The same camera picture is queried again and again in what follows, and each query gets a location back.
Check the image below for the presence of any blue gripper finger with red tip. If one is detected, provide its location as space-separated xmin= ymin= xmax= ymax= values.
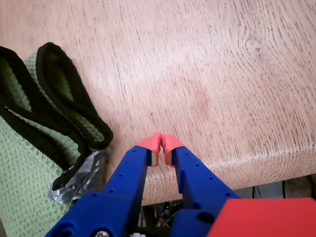
xmin=45 ymin=132 xmax=162 ymax=237
xmin=160 ymin=134 xmax=242 ymax=237

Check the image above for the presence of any green waffle cloth black edge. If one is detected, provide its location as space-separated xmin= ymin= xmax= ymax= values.
xmin=0 ymin=41 xmax=114 ymax=237

